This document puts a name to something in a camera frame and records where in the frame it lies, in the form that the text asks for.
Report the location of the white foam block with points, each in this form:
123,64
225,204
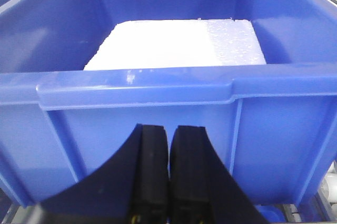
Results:
147,44

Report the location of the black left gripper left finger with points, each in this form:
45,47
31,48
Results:
130,187

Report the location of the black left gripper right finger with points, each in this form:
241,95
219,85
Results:
201,188

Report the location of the large blue bin front left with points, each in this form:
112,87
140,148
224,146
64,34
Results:
273,125

